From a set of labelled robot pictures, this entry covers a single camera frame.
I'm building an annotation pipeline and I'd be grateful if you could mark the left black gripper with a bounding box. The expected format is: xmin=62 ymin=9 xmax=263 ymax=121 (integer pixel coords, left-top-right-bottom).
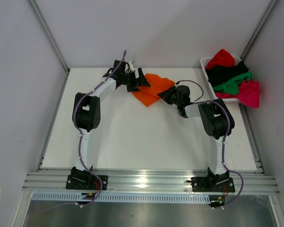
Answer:
xmin=121 ymin=68 xmax=150 ymax=93

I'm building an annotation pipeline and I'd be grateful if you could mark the orange t shirt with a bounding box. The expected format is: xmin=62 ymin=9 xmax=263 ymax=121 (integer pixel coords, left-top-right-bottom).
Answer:
xmin=132 ymin=73 xmax=176 ymax=107

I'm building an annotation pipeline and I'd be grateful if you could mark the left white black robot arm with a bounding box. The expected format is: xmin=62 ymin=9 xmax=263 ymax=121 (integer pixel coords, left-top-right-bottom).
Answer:
xmin=66 ymin=60 xmax=151 ymax=190

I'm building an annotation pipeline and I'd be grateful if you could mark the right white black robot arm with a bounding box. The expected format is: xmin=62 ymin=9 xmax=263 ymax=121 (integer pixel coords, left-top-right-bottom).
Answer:
xmin=158 ymin=85 xmax=235 ymax=192

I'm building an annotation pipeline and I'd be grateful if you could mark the white plastic laundry basket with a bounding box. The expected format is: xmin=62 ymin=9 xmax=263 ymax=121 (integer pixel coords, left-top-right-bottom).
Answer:
xmin=200 ymin=56 xmax=240 ymax=104

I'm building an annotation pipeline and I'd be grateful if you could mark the black t shirt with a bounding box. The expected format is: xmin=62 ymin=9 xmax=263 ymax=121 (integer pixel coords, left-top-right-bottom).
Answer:
xmin=205 ymin=61 xmax=249 ymax=87

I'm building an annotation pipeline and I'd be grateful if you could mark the green t shirt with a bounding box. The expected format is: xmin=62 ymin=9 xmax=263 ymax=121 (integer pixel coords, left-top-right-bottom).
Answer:
xmin=213 ymin=72 xmax=252 ymax=95

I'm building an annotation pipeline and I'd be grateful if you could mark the red t shirt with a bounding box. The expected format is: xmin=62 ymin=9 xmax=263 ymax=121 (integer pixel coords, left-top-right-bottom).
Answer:
xmin=205 ymin=49 xmax=235 ymax=70

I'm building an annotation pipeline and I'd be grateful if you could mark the magenta t shirt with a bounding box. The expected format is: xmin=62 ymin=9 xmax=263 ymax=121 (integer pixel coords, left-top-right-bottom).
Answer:
xmin=215 ymin=79 xmax=260 ymax=108

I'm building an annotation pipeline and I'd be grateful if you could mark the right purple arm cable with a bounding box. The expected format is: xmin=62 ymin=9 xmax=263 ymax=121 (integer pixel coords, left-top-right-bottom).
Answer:
xmin=176 ymin=79 xmax=244 ymax=210

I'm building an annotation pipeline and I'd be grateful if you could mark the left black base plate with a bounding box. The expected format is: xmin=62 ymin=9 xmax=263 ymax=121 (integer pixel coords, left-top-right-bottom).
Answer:
xmin=66 ymin=175 xmax=100 ymax=191

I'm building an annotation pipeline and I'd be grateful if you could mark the aluminium mounting rail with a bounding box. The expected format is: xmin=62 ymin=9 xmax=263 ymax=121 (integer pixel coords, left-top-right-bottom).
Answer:
xmin=22 ymin=169 xmax=280 ymax=195

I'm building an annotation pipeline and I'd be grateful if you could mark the slotted grey cable duct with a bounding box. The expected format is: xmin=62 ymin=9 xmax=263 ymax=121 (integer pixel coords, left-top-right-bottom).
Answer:
xmin=32 ymin=192 xmax=210 ymax=204

